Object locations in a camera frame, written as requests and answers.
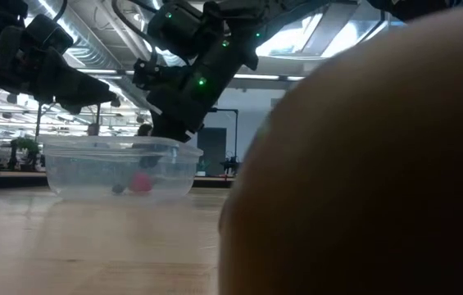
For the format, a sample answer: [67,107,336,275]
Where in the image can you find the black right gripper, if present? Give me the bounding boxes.
[143,48,252,168]

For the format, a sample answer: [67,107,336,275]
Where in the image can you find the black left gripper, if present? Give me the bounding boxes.
[0,26,118,116]

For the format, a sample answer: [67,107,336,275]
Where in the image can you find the red strawberry large leaves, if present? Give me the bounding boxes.
[129,171,154,194]

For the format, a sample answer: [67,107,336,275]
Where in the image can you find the brown kiwi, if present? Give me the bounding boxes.
[217,2,463,295]

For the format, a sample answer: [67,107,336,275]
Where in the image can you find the clear plastic tupperware container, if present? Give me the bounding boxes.
[38,135,204,202]

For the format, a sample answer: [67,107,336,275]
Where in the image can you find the wooden workbench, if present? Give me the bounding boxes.
[192,175,236,188]
[0,170,48,190]

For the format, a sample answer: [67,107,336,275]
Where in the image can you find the green bonsai plant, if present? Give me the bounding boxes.
[9,137,40,171]

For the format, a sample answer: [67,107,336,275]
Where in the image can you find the long white light bar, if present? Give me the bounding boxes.
[77,67,308,82]

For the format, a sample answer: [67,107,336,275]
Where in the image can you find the black gantry frame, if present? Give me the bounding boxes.
[35,102,102,138]
[208,107,239,165]

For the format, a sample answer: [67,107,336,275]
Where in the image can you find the silver spiral air duct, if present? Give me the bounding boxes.
[24,0,158,111]

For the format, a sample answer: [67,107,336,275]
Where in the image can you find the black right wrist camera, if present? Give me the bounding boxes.
[132,59,162,90]

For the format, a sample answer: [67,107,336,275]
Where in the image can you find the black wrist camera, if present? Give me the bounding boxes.
[132,59,162,90]
[25,14,75,55]

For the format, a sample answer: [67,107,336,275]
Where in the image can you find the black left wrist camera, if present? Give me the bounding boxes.
[25,14,75,55]

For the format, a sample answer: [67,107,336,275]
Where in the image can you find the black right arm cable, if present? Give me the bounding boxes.
[111,0,158,62]

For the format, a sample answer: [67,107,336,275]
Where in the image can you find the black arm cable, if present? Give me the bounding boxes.
[111,0,158,62]
[52,0,69,21]

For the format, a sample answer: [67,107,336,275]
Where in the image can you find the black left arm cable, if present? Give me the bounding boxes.
[52,0,69,21]

